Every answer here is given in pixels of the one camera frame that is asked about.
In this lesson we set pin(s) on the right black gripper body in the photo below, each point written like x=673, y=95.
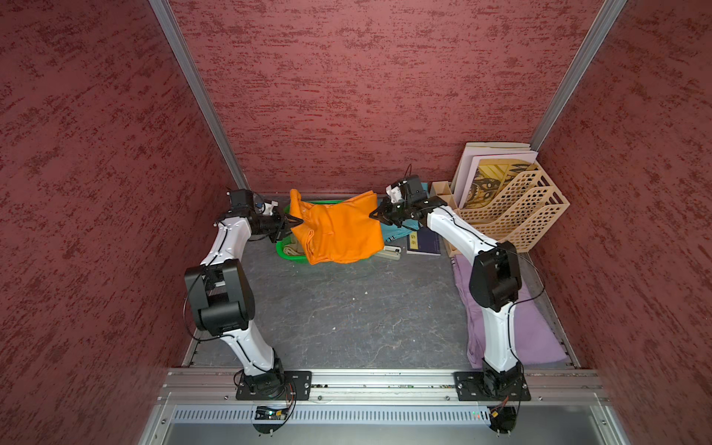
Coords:
x=400, y=210

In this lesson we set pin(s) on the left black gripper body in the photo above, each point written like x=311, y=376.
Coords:
x=273, y=224

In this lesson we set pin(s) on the green plastic basket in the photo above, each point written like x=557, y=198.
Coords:
x=291, y=238

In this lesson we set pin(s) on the teal pants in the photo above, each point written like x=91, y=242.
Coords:
x=413, y=225

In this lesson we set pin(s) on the orange pants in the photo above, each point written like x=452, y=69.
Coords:
x=337, y=233

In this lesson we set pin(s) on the khaki long pants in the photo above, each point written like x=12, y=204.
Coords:
x=293, y=250

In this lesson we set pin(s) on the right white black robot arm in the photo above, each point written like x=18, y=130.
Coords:
x=495, y=278

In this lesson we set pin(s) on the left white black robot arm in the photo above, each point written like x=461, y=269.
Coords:
x=222, y=302

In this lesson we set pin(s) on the folded purple pants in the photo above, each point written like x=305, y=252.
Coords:
x=535, y=341

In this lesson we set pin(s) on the dark purple notebook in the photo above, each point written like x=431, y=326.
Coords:
x=423, y=242

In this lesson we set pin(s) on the white stapler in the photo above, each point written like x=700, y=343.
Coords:
x=390, y=253

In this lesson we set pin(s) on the pale pink folder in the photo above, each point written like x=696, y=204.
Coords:
x=477, y=152

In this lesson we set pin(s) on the yellow patterned magazine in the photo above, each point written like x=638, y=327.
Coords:
x=490, y=178

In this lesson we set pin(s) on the beige plastic file organizer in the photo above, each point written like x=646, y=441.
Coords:
x=522, y=213

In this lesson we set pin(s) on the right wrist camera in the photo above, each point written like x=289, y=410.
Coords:
x=394, y=192

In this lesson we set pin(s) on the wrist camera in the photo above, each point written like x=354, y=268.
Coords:
x=244, y=202
x=394, y=192

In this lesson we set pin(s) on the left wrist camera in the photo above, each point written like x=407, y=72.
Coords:
x=244, y=202

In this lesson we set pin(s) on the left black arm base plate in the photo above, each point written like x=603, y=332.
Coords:
x=285, y=387

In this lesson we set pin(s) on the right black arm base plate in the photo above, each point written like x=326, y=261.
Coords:
x=477, y=386

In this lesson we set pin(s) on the aluminium front rail frame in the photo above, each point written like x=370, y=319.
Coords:
x=400, y=397

